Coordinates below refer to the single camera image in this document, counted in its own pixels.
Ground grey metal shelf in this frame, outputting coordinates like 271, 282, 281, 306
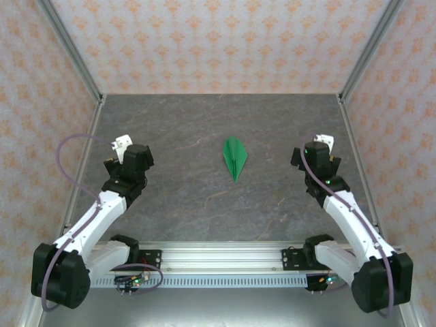
36, 287, 407, 327

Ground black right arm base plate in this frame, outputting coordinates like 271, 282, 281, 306
281, 247, 310, 272

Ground wide aluminium base rail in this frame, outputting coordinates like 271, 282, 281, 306
88, 240, 357, 274

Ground slotted grey cable duct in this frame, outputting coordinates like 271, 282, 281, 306
89, 275, 345, 289

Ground aluminium frame post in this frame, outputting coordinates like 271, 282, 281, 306
336, 0, 408, 104
35, 0, 105, 104

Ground aluminium table edge rail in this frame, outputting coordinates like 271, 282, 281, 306
336, 95, 390, 247
53, 98, 107, 247

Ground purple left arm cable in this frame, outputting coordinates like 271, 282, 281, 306
41, 134, 165, 313

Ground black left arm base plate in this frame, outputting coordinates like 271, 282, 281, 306
137, 249, 163, 272

